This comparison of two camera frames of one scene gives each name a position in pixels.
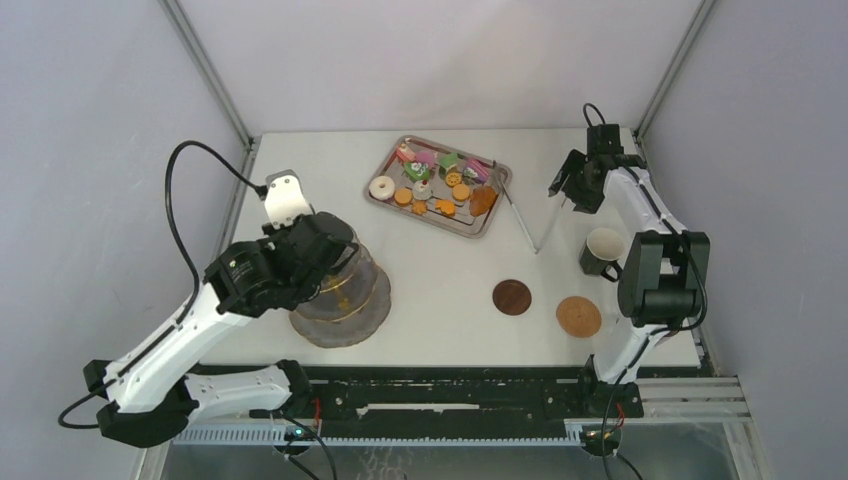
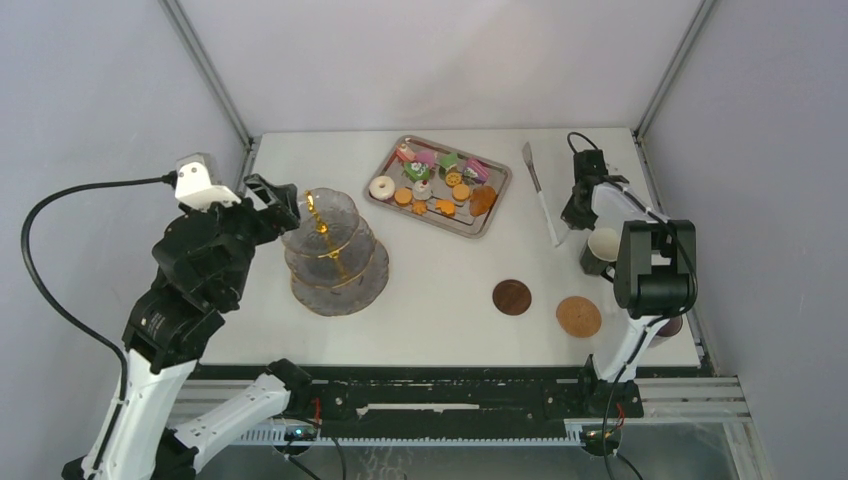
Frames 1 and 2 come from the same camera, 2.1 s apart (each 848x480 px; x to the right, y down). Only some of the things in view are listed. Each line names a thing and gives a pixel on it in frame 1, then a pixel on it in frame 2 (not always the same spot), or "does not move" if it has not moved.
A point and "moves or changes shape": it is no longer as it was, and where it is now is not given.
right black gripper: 575,161 -> 575,220
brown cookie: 481,199 does not move
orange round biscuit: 403,196 does not move
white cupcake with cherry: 422,190 does not move
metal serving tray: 448,187 does not move
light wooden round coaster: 579,316 does not move
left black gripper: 276,234 -> 283,199
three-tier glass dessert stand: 353,302 moves or changes shape
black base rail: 463,393 does not move
